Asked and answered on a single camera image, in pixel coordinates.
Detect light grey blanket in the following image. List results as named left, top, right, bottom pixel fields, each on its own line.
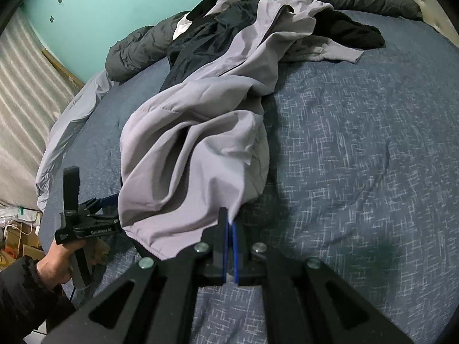
left=35, top=69, right=118, bottom=213

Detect wooden frame by wall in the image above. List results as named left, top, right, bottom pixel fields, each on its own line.
left=41, top=48, right=85, bottom=92

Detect cream tufted headboard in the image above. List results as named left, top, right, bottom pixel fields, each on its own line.
left=415, top=0, right=458, bottom=47

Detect dark grey rolled duvet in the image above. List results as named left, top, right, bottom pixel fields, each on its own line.
left=105, top=0, right=423, bottom=86

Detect black garment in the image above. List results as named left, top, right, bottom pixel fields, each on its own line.
left=162, top=0, right=384, bottom=89

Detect person's left hand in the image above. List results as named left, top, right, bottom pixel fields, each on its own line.
left=36, top=237, right=111, bottom=290

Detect striped beige curtain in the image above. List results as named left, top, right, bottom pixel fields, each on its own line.
left=0, top=9, right=75, bottom=210

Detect cardboard boxes on floor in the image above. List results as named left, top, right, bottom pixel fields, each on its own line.
left=0, top=205, right=45, bottom=270

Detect light lilac zip jacket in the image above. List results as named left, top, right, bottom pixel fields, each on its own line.
left=118, top=0, right=365, bottom=262

